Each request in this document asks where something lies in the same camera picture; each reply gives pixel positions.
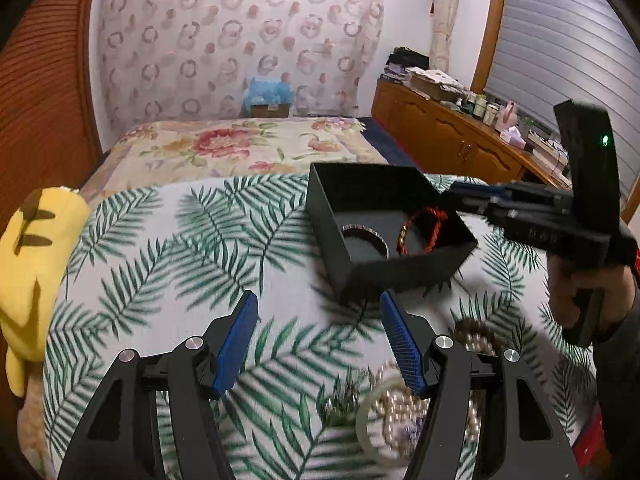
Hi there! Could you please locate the wooden slatted wardrobe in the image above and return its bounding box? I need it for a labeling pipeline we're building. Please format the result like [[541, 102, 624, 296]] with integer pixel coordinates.
[[1, 0, 103, 221]]

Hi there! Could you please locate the circle patterned curtain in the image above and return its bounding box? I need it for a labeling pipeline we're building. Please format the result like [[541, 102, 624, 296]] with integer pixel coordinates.
[[98, 0, 384, 133]]

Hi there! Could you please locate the stack of papers and clothes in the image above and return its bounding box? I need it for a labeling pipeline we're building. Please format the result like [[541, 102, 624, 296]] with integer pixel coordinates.
[[382, 47, 466, 103]]

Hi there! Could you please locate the floral bed quilt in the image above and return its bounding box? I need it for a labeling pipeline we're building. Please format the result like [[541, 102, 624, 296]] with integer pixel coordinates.
[[80, 117, 416, 207]]

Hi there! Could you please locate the red beaded bracelet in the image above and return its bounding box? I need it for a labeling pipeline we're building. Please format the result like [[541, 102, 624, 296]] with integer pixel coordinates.
[[397, 207, 449, 257]]

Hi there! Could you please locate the wooden sideboard cabinet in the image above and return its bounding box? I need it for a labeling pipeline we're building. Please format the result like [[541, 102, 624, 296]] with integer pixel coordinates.
[[371, 78, 570, 190]]

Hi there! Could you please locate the grey window blind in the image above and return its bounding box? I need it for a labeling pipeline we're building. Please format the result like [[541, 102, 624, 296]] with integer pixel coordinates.
[[485, 0, 639, 195]]

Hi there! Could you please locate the blue bag on box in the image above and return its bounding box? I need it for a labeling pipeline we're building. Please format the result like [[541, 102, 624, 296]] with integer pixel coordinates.
[[244, 78, 294, 110]]

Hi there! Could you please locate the black jewelry box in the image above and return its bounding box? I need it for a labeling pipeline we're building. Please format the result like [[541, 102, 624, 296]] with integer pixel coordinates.
[[306, 162, 477, 304]]

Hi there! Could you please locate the yellow plush toy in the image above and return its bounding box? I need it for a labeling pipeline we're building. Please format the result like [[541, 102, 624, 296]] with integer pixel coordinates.
[[1, 186, 91, 398]]

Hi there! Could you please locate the brown wooden bead bracelet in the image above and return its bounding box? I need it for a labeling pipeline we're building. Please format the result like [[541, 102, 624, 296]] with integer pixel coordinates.
[[449, 316, 507, 361]]

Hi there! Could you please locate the beige side curtain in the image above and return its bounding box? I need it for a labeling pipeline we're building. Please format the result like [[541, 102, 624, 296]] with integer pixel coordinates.
[[430, 0, 460, 73]]

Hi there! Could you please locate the white pearl necklace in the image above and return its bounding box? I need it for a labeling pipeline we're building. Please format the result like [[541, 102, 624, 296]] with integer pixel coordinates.
[[372, 331, 497, 453]]

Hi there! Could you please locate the palm leaf print blanket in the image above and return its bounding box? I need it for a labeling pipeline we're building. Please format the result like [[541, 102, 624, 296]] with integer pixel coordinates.
[[43, 174, 596, 479]]

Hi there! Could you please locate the dark metallic bangle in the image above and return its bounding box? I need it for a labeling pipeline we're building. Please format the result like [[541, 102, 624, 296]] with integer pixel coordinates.
[[341, 223, 390, 259]]

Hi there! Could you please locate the pink item on sideboard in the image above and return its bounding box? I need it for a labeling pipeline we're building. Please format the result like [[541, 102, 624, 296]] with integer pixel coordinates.
[[495, 101, 518, 133]]

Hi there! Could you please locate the blue crystal jewelry piece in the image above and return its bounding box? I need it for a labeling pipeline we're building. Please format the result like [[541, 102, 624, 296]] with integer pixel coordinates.
[[320, 368, 370, 426]]

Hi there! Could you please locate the person's right hand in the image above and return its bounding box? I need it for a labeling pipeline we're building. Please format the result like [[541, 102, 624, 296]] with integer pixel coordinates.
[[547, 255, 637, 332]]

